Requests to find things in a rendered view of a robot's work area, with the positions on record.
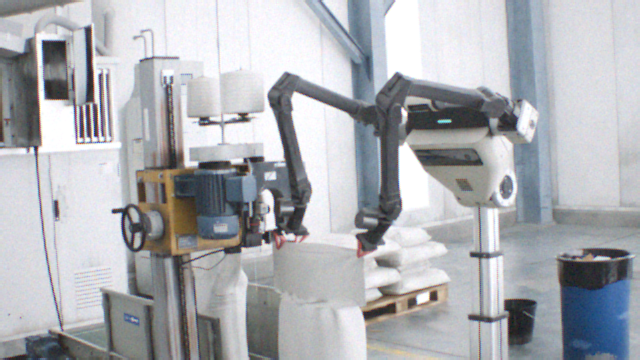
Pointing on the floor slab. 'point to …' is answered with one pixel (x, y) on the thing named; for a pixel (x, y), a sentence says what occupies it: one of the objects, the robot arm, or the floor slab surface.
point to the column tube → (167, 318)
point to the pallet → (396, 304)
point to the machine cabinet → (60, 221)
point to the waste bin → (595, 303)
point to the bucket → (520, 320)
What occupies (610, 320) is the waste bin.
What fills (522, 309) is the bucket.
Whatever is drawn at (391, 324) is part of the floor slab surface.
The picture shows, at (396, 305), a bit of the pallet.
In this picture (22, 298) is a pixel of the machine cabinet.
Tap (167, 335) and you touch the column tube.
